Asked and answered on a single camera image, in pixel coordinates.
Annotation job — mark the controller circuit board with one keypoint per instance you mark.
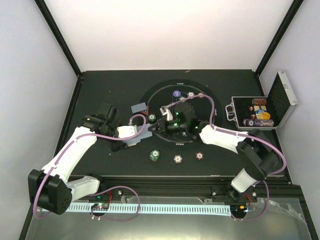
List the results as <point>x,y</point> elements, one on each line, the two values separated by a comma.
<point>100,206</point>
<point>242,208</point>

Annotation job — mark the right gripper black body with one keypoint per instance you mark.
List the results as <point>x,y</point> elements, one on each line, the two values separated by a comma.
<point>170,129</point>

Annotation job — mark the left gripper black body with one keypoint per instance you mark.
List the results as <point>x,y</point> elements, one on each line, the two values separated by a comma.
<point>115,146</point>

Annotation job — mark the purple chips row in case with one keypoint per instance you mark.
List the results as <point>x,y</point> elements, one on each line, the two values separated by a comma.
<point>258,122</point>

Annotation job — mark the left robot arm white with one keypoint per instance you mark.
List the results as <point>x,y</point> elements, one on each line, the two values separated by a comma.
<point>50,187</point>

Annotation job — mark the white slotted cable duct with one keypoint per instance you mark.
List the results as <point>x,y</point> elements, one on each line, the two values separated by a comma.
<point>164,209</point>

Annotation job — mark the right controller circuit board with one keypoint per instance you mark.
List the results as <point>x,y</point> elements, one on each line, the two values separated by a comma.
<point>242,208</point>

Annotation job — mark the aluminium poker case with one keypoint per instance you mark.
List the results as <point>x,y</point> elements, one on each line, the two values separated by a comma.
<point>281,103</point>

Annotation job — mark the red triangular all-in button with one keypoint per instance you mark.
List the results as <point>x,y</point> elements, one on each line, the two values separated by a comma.
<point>146,112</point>

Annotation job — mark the blue-backed playing card deck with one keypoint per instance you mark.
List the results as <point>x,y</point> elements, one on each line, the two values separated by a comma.
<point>134,141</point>

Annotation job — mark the red chip stack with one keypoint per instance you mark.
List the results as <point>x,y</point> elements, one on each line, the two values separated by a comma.
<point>199,156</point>

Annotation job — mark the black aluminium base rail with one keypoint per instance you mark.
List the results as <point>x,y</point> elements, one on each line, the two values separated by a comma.
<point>202,186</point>

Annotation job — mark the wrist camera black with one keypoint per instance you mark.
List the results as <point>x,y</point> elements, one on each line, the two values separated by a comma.
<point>185,112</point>
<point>108,113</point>

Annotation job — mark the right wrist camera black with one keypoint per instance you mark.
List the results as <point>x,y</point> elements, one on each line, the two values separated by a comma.
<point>185,112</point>

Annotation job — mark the green chip stack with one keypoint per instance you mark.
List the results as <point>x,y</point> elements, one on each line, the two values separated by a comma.
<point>154,155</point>

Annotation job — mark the red chips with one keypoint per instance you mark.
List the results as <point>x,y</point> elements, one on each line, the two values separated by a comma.
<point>201,95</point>

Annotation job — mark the yellow round button in case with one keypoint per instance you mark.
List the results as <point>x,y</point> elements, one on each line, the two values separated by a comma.
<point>265,116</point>

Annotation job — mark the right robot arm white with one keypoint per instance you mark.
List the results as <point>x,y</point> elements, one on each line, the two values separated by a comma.
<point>258,156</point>

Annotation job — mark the dealt cards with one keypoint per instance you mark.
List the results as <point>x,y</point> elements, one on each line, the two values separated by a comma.
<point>140,107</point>

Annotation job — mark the round black poker mat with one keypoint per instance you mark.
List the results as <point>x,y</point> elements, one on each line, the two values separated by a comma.
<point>162,95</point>

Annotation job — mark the brown chips row in case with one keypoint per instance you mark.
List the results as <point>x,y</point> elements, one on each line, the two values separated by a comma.
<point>259,101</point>

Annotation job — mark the boxed card deck in case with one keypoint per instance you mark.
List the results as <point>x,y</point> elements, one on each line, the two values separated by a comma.
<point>258,110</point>

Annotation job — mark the left controller circuit board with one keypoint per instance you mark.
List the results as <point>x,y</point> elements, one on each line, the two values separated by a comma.
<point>100,206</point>

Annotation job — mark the purple small blind button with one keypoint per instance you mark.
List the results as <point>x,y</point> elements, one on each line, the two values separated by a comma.
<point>176,93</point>

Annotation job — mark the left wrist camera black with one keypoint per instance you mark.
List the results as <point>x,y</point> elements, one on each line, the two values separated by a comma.
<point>108,113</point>

